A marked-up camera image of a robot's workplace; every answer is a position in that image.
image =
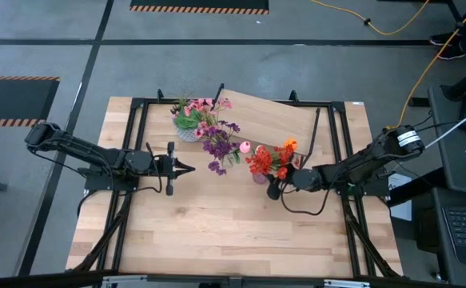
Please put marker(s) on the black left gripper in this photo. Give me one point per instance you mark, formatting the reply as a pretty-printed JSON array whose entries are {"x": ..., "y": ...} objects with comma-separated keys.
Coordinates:
[{"x": 162, "y": 167}]

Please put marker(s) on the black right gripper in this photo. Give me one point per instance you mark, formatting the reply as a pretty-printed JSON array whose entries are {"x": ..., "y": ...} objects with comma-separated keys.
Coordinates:
[{"x": 284, "y": 182}]

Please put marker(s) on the dark grey side table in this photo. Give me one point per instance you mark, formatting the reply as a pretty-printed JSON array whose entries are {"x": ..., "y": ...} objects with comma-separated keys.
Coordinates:
[{"x": 460, "y": 164}]

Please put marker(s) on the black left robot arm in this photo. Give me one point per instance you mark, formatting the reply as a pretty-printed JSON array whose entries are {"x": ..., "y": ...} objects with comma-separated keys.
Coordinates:
[{"x": 80, "y": 146}]

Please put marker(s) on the purple artificial flower bunch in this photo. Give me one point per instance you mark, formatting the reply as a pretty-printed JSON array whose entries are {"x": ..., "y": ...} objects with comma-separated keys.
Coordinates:
[{"x": 220, "y": 149}]

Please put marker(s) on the succulent in patterned pot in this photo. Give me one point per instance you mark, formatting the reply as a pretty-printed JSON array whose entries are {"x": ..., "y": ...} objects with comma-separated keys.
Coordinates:
[{"x": 186, "y": 122}]

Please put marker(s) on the red artificial flower bunch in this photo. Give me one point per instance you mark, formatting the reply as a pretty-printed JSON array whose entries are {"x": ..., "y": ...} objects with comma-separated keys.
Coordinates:
[{"x": 261, "y": 162}]

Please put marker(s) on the black metal table frame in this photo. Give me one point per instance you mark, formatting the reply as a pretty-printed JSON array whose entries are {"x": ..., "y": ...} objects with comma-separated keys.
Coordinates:
[{"x": 138, "y": 103}]

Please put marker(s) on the silver aluminium rail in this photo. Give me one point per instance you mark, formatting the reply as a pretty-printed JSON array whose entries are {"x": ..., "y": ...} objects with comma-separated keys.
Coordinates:
[{"x": 336, "y": 284}]

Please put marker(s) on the dark grey desk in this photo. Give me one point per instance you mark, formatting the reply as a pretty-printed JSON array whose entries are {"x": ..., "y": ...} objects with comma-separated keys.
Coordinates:
[{"x": 432, "y": 224}]

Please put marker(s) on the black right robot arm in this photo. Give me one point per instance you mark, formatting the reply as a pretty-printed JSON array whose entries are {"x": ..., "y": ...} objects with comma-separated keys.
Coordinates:
[{"x": 356, "y": 164}]

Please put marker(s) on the pink glass vase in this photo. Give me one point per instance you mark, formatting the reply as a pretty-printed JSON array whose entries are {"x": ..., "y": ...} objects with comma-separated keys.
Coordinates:
[{"x": 259, "y": 178}]

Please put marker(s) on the pink artificial tulip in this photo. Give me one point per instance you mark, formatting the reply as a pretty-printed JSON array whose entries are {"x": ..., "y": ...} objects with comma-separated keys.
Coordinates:
[{"x": 245, "y": 146}]

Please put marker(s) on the pink artificial blossom bunch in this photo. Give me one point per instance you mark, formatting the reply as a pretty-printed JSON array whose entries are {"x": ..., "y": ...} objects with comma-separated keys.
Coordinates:
[{"x": 201, "y": 106}]

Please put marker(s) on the black hazard-striped floor mat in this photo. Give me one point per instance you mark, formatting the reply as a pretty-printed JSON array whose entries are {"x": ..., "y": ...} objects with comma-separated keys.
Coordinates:
[
  {"x": 200, "y": 4},
  {"x": 13, "y": 98}
]

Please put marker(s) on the black stand base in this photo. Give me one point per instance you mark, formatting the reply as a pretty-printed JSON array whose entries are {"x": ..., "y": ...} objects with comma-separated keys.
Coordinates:
[{"x": 464, "y": 84}]

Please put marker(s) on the white paper sign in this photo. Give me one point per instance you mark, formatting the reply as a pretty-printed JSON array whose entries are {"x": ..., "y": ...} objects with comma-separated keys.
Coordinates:
[{"x": 402, "y": 210}]

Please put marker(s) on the person's shoe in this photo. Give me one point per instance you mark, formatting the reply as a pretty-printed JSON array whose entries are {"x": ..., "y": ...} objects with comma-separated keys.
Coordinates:
[
  {"x": 451, "y": 54},
  {"x": 444, "y": 38}
]

